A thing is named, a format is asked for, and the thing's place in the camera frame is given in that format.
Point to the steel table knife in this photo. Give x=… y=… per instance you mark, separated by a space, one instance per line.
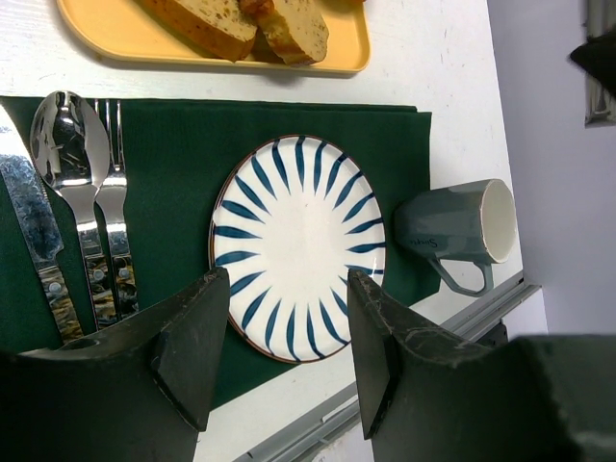
x=38 y=226

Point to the white blue striped plate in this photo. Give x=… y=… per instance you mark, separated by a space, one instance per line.
x=291 y=221

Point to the yellow plastic tray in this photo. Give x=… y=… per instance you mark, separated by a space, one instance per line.
x=124 y=31

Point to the grey ceramic mug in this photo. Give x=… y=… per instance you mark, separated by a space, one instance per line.
x=472 y=222

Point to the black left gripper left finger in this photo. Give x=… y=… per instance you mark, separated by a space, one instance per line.
x=140 y=390

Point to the speckled bread slice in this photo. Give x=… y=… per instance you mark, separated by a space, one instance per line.
x=295 y=30
x=219 y=26

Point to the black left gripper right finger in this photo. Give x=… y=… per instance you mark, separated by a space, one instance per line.
x=536 y=398

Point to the steel fork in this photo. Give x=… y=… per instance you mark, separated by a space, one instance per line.
x=110 y=199

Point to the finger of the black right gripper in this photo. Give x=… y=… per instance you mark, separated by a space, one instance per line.
x=597 y=58

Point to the dark green cloth placemat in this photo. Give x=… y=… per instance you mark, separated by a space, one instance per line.
x=178 y=155

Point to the aluminium table edge rail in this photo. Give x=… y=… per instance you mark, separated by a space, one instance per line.
x=317 y=413

